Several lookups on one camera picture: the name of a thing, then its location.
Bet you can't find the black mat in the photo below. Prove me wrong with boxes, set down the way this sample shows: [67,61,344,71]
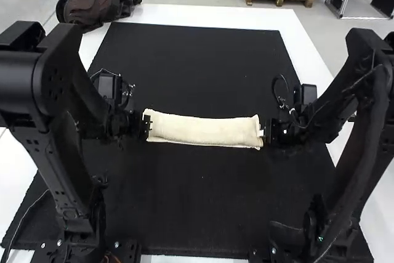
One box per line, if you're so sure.
[1,22,375,259]

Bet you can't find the black cable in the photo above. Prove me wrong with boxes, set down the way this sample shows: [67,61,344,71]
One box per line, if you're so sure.
[271,74,291,108]

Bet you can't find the pale towel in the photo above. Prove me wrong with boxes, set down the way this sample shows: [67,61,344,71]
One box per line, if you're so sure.
[142,108,265,151]

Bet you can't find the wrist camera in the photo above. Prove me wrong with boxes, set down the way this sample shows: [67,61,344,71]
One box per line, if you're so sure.
[292,83,318,107]
[95,70,136,113]

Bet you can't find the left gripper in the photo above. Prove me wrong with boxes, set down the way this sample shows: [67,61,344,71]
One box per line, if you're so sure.
[134,113,154,140]

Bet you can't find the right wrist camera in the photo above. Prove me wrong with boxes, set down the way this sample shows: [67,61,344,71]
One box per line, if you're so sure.
[292,83,318,107]

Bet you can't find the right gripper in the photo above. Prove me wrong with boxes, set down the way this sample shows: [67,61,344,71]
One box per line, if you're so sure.
[257,117,292,146]

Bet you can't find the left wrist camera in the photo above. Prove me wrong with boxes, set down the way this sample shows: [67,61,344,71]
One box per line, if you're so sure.
[95,70,136,113]

